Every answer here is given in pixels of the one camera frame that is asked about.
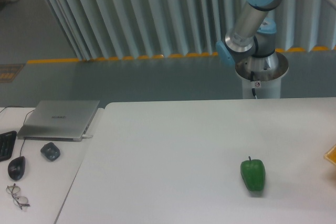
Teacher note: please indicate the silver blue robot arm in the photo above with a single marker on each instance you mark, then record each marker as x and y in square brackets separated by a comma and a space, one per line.
[241, 41]

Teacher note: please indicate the green bell pepper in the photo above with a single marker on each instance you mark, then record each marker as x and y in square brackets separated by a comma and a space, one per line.
[253, 174]

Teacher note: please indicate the corrugated white partition screen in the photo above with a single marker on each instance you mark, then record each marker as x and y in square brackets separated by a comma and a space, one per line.
[136, 28]

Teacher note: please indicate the silver Huawei laptop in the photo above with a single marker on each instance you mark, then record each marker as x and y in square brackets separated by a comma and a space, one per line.
[62, 120]

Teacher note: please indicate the black earbud case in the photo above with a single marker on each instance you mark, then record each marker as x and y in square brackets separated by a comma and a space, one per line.
[50, 151]

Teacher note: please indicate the black keyboard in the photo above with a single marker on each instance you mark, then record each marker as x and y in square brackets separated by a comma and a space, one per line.
[7, 142]

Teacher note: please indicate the black computer mouse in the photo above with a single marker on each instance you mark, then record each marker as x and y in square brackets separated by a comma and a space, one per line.
[16, 168]

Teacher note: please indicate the yellow tray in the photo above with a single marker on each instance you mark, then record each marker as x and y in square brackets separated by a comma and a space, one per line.
[330, 155]

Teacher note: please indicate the thin-framed eyeglasses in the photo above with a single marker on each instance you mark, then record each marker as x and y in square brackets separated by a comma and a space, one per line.
[20, 201]

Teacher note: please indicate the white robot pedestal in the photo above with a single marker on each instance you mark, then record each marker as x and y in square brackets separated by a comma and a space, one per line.
[261, 77]

